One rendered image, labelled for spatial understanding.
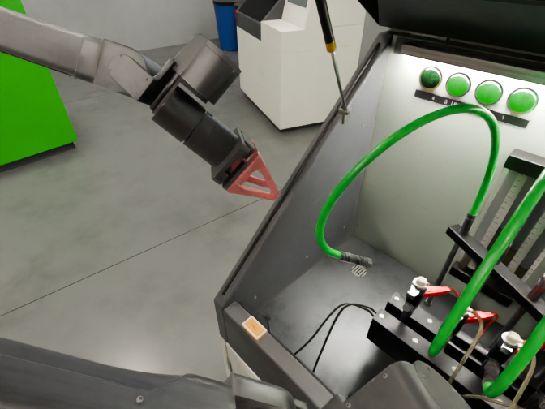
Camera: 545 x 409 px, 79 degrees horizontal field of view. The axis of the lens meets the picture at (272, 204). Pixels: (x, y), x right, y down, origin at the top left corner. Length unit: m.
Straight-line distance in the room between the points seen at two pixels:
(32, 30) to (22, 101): 3.01
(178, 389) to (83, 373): 0.05
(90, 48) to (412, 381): 0.48
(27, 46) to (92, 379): 0.46
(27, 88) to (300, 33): 2.35
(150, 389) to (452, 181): 0.82
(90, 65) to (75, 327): 1.79
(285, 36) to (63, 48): 2.81
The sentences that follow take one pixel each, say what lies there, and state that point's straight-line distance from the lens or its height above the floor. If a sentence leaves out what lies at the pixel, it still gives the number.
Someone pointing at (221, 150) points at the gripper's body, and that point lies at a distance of 0.46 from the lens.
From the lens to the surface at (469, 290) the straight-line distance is 0.50.
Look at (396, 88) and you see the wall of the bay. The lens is 0.90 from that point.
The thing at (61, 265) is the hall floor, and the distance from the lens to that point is 2.52.
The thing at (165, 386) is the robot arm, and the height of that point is 1.44.
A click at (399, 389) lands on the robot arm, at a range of 0.23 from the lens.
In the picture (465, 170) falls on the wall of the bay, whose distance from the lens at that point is 0.89.
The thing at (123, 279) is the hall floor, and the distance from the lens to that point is 2.26.
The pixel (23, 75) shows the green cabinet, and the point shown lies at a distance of 3.53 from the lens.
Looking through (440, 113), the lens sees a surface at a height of 1.42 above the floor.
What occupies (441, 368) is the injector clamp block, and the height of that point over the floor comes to 0.98.
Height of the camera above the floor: 1.62
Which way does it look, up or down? 39 degrees down
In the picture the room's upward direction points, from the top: straight up
